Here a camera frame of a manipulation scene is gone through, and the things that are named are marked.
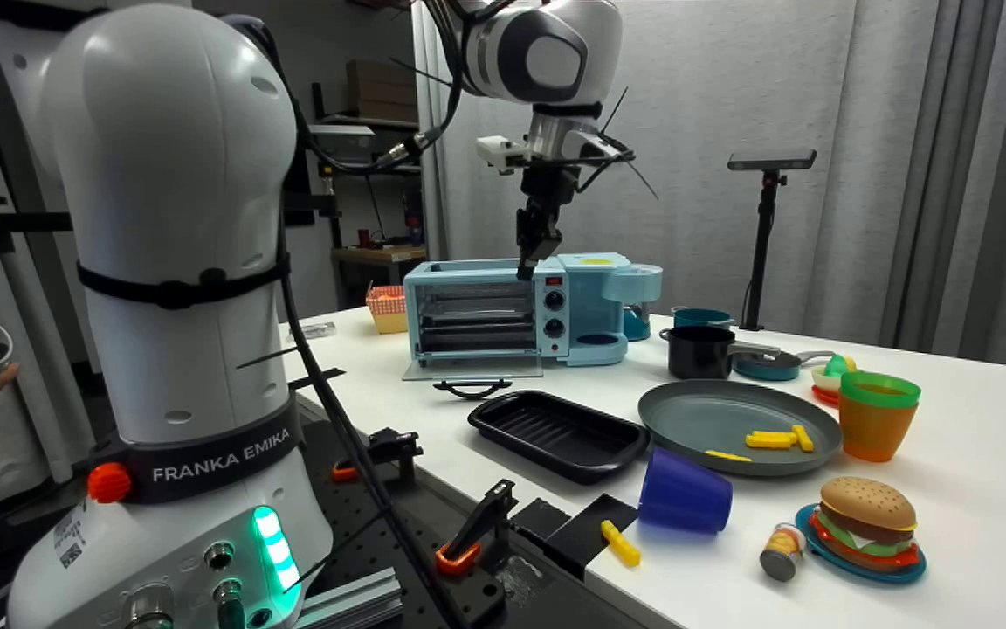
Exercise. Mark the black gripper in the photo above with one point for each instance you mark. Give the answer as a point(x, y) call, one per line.
point(548, 196)

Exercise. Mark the light blue toy oven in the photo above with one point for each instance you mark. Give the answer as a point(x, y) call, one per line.
point(574, 309)

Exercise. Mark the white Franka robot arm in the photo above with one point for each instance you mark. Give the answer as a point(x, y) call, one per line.
point(177, 232)

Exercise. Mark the orange toy basket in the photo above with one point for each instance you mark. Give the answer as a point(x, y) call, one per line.
point(386, 309)

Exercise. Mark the background metal shelf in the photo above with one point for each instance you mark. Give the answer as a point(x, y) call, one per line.
point(370, 210)

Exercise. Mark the teal toy pot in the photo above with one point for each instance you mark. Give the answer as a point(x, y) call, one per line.
point(701, 318)

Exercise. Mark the black ridged baking tray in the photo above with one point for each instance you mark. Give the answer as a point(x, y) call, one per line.
point(558, 433)

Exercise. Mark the black toy pot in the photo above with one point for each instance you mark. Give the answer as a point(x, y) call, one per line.
point(701, 354)

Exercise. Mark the large cardboard box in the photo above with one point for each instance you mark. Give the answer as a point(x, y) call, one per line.
point(381, 87)

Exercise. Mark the grey round plate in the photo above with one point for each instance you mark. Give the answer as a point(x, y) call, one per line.
point(717, 422)

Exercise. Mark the black orange clamp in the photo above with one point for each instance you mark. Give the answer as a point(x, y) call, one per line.
point(381, 455)
point(474, 530)

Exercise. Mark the black tripod stand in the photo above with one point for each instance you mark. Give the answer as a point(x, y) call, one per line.
point(771, 156)

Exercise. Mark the dark teal toy pan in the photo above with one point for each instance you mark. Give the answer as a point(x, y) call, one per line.
point(768, 365)

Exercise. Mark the black square pad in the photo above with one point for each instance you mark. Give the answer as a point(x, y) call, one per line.
point(584, 525)

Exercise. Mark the yellow toy fry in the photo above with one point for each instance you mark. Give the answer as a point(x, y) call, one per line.
point(728, 455)
point(621, 542)
point(771, 443)
point(805, 437)

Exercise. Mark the blue plastic cup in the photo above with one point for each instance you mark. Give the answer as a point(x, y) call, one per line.
point(684, 495)

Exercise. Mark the red toy plate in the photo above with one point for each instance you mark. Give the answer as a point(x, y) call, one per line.
point(826, 396)

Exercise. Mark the green toy food piece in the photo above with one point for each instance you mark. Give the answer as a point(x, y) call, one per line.
point(839, 365)

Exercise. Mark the green plastic cup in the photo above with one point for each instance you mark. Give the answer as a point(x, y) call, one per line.
point(880, 390)

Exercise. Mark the small toy can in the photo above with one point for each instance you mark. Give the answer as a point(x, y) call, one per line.
point(781, 557)

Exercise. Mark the toy hamburger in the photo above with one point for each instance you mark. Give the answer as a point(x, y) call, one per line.
point(867, 518)

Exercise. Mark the small teal plate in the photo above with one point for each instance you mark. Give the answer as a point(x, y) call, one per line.
point(856, 568)

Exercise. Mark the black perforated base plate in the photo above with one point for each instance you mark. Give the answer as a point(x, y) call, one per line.
point(444, 581)

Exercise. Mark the aluminium rail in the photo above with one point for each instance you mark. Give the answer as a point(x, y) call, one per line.
point(350, 600)

